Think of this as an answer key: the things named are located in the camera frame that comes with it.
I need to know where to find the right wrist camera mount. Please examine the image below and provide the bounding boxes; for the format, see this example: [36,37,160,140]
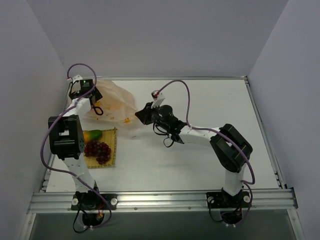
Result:
[151,90,165,109]

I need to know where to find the front aluminium mounting rail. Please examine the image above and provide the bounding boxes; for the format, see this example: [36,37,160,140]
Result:
[27,189,298,214]

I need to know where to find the dark red fake grapes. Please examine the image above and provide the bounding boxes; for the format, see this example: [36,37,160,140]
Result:
[84,140,112,165]

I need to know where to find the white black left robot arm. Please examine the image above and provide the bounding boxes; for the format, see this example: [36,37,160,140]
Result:
[48,79,102,194]

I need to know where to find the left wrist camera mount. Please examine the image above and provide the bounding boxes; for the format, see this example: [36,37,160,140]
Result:
[67,74,83,83]

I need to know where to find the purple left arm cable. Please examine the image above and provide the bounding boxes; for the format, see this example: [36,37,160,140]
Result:
[39,62,113,229]

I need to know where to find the yellow woven placemat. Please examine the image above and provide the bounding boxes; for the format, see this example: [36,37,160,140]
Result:
[83,128,117,169]

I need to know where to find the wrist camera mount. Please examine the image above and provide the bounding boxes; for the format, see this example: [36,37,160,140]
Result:
[151,90,165,109]
[67,74,83,83]

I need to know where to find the green fake fruit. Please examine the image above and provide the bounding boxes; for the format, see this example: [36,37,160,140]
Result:
[83,129,103,144]

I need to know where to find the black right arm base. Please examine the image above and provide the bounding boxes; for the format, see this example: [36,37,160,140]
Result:
[206,189,252,226]

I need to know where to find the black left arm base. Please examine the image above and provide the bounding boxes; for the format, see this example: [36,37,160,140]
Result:
[71,192,118,234]

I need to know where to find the banana print plastic bag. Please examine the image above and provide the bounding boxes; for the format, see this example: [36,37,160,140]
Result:
[66,79,138,127]

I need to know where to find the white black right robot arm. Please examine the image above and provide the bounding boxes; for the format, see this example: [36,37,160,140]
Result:
[135,102,253,197]

